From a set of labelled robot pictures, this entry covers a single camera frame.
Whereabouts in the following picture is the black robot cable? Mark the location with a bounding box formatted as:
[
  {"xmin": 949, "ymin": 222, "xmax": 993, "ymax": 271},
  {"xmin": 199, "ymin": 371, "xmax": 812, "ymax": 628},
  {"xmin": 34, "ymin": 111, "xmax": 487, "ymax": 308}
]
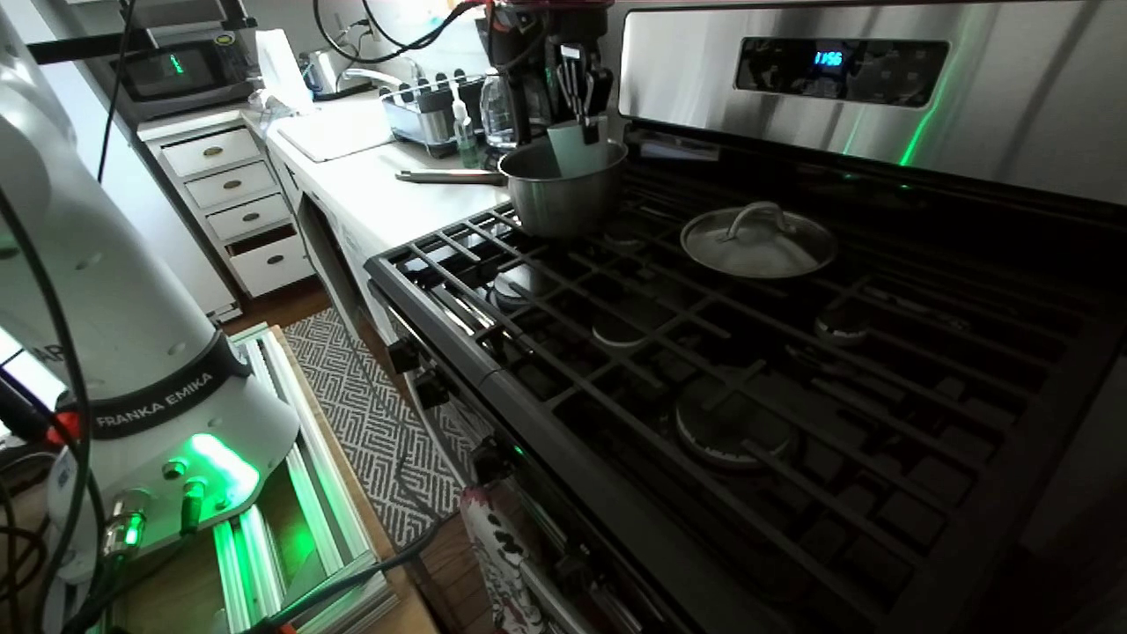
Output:
[{"xmin": 311, "ymin": 0, "xmax": 489, "ymax": 70}]

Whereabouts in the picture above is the stainless steel saucepan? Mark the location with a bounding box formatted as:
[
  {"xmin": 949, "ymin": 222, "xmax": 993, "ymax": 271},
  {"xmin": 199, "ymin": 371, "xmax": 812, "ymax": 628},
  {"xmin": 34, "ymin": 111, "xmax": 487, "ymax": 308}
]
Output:
[{"xmin": 398, "ymin": 141, "xmax": 626, "ymax": 239}]

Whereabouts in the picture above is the white cutting board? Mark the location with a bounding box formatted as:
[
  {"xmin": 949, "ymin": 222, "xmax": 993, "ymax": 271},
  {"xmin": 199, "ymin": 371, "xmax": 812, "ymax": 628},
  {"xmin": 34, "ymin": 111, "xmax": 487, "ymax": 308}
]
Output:
[{"xmin": 273, "ymin": 105, "xmax": 392, "ymax": 160}]

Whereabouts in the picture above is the glass pot lid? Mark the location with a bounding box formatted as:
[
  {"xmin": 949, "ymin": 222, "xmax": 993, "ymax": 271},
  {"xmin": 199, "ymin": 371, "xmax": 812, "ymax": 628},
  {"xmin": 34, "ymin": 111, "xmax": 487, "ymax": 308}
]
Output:
[{"xmin": 679, "ymin": 200, "xmax": 839, "ymax": 281}]

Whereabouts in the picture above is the patterned floor rug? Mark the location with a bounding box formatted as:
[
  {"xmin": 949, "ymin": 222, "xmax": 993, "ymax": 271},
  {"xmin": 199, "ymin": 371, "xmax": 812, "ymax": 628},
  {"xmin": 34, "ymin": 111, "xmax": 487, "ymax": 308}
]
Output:
[{"xmin": 286, "ymin": 308, "xmax": 462, "ymax": 546}]

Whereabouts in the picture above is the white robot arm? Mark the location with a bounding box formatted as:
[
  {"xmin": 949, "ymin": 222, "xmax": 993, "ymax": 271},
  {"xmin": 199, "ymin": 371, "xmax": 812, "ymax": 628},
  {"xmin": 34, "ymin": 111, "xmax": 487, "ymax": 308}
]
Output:
[{"xmin": 0, "ymin": 34, "xmax": 300, "ymax": 585}]

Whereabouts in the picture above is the stainless steel gas stove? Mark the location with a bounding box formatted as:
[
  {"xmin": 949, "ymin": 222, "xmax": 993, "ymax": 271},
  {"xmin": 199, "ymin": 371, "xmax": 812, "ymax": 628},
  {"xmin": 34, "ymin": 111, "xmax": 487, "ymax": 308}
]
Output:
[{"xmin": 369, "ymin": 0, "xmax": 1127, "ymax": 634}]

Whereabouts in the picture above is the light blue plastic cup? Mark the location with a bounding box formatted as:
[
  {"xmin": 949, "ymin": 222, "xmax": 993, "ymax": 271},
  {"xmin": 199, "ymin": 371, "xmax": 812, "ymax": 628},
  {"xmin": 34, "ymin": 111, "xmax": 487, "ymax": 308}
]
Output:
[{"xmin": 548, "ymin": 123, "xmax": 590, "ymax": 175}]

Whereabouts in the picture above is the white drawer cabinet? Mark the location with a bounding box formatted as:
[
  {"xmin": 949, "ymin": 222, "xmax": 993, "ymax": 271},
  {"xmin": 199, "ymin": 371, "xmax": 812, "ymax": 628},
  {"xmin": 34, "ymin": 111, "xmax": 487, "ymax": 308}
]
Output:
[{"xmin": 137, "ymin": 109, "xmax": 314, "ymax": 299}]

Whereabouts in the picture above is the microwave oven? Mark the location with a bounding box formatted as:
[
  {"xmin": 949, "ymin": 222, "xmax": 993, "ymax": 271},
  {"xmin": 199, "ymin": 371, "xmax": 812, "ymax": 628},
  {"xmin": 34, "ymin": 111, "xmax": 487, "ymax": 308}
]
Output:
[{"xmin": 88, "ymin": 32, "xmax": 251, "ymax": 123}]

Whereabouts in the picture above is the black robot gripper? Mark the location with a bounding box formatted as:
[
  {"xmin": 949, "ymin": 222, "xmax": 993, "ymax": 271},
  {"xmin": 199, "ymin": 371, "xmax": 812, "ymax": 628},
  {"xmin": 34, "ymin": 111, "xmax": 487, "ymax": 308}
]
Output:
[{"xmin": 480, "ymin": 0, "xmax": 611, "ymax": 145}]

